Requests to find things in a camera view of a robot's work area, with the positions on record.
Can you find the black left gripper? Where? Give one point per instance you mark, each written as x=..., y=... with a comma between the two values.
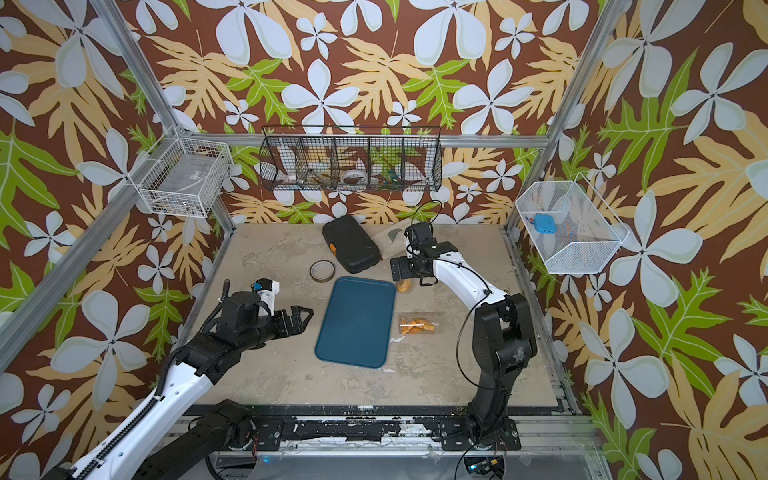
x=299, y=325

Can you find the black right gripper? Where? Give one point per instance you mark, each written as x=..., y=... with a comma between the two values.
x=404, y=270

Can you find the clear plastic cookie jar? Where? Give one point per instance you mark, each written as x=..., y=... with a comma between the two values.
x=404, y=286

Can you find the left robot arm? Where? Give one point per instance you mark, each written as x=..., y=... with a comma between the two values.
x=241, y=321

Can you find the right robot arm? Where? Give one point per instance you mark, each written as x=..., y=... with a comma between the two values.
x=503, y=335

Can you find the lying clear jar with cookies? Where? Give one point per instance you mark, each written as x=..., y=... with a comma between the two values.
x=417, y=323

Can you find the teal plastic tray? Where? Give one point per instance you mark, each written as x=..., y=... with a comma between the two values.
x=357, y=323

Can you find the black plastic tool case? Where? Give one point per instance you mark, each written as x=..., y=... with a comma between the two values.
x=351, y=245

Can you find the white tape roll in basket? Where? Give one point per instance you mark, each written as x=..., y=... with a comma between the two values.
x=355, y=177

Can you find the blue object in basket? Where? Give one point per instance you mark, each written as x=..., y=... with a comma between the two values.
x=544, y=224

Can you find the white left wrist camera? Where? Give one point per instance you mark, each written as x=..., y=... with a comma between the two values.
x=267, y=291

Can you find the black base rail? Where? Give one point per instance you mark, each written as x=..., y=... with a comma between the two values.
x=306, y=428

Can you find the black wire basket centre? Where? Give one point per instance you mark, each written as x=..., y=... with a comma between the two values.
x=396, y=158

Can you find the white wire basket right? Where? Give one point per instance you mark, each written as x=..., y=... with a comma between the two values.
x=589, y=231

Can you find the white wire basket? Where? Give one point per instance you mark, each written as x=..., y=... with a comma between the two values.
x=182, y=175
x=589, y=231

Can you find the white wire basket left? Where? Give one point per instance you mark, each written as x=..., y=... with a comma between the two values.
x=182, y=175

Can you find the aluminium frame post left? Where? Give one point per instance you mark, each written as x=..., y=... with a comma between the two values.
x=108, y=11

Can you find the aluminium frame post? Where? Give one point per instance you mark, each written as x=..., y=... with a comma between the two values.
x=588, y=64
x=108, y=11

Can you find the aluminium frame post right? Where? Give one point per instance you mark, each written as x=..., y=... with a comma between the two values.
x=588, y=64

